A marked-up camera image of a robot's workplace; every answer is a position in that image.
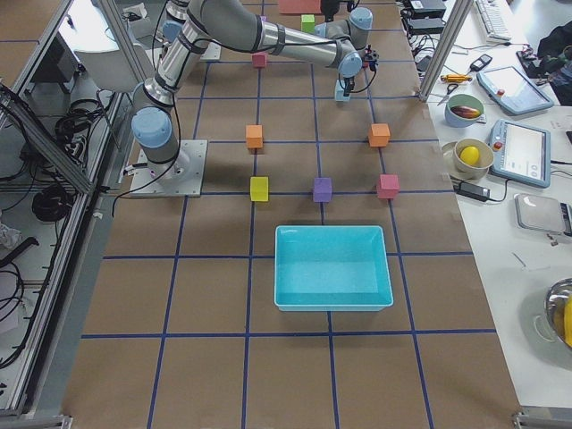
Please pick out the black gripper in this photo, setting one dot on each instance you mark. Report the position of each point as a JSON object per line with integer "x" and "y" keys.
{"x": 349, "y": 83}
{"x": 332, "y": 5}

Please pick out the light blue foam block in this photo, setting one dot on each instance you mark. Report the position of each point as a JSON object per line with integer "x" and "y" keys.
{"x": 339, "y": 94}

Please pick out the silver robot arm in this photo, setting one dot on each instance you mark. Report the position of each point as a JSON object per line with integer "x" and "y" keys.
{"x": 340, "y": 45}

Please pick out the green foam block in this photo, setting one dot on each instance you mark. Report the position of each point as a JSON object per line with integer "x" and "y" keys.
{"x": 307, "y": 23}

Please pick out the orange foam block far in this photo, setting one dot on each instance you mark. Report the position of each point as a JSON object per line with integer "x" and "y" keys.
{"x": 379, "y": 135}

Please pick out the orange foam block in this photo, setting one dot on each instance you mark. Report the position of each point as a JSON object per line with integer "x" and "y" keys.
{"x": 379, "y": 135}
{"x": 254, "y": 136}

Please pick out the pink foam block near left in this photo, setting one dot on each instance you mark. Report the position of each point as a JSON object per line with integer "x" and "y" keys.
{"x": 259, "y": 60}

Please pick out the pink foam block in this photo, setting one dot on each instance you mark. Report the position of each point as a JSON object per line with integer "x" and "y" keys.
{"x": 259, "y": 60}
{"x": 387, "y": 186}

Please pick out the purple foam block right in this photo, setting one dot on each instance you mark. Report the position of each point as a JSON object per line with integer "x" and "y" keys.
{"x": 322, "y": 190}

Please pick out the pink foam block right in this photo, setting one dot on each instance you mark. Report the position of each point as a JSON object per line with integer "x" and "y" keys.
{"x": 387, "y": 186}

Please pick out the orange foam block near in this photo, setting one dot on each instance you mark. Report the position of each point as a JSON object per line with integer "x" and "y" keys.
{"x": 254, "y": 136}

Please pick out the blue bowl with fruit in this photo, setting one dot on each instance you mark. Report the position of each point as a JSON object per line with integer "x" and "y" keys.
{"x": 462, "y": 110}

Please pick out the yellow foam block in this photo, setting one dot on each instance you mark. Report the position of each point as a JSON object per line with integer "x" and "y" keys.
{"x": 259, "y": 189}

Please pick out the beige bowl with lemon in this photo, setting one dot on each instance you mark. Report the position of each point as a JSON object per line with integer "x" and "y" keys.
{"x": 467, "y": 159}

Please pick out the black power adapter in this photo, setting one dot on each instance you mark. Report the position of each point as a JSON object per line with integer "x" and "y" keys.
{"x": 470, "y": 190}

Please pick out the white keyboard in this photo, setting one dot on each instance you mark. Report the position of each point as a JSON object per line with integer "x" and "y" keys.
{"x": 491, "y": 20}

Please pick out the teach pendant far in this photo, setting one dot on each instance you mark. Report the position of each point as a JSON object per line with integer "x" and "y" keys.
{"x": 513, "y": 91}

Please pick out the teach pendant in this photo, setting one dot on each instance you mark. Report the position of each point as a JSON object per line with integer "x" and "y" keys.
{"x": 521, "y": 153}
{"x": 513, "y": 91}

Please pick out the teal plastic tray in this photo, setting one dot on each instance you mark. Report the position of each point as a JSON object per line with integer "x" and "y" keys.
{"x": 320, "y": 268}

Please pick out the teach pendant near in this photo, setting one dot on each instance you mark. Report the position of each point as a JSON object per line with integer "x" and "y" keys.
{"x": 521, "y": 153}

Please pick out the grey digital scale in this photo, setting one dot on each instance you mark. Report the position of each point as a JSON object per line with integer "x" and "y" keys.
{"x": 543, "y": 214}

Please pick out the steel bowl with banana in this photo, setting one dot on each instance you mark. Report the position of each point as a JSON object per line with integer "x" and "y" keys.
{"x": 554, "y": 323}

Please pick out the gold screwdriver handle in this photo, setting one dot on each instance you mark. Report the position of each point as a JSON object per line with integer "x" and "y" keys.
{"x": 455, "y": 78}

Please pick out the aluminium frame post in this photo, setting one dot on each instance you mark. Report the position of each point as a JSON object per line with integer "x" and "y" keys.
{"x": 451, "y": 30}

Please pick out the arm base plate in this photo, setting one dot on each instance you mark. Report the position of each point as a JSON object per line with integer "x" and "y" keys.
{"x": 185, "y": 178}

